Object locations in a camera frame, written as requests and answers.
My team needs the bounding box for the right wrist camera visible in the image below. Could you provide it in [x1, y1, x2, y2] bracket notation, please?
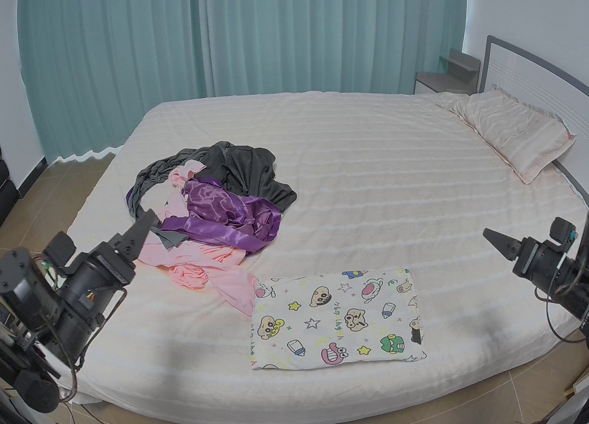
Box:
[550, 217, 579, 253]

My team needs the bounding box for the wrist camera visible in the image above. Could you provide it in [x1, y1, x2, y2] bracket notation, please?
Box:
[550, 217, 579, 253]
[46, 231, 78, 272]

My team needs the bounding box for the pale pink pillow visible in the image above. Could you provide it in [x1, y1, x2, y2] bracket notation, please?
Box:
[435, 86, 577, 185]

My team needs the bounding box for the black cable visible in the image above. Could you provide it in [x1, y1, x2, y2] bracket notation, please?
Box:
[534, 286, 589, 346]
[59, 288, 128, 407]

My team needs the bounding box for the blue-green curtain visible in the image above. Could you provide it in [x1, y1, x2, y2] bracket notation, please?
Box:
[17, 0, 469, 163]

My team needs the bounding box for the bed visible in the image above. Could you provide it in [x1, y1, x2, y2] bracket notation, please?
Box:
[60, 35, 589, 424]

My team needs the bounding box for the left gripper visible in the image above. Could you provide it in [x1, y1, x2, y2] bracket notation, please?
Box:
[57, 209, 157, 322]

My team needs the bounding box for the light wooden bedside table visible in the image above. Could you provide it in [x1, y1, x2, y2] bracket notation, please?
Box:
[564, 382, 589, 409]

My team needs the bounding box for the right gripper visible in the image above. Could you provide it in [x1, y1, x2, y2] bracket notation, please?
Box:
[483, 227, 577, 292]

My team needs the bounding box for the black chest of drawers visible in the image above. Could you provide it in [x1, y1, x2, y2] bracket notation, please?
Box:
[0, 146, 20, 230]

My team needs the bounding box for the pile of clothes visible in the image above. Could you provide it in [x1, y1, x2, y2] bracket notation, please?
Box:
[125, 141, 297, 318]

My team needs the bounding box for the white printed pyjama top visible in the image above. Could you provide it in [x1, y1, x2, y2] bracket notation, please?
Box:
[250, 268, 428, 371]

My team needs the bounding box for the grey white bedside table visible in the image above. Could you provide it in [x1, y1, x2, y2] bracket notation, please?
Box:
[414, 48, 480, 95]

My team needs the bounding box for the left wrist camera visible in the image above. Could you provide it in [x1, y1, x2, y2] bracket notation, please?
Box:
[46, 231, 78, 272]

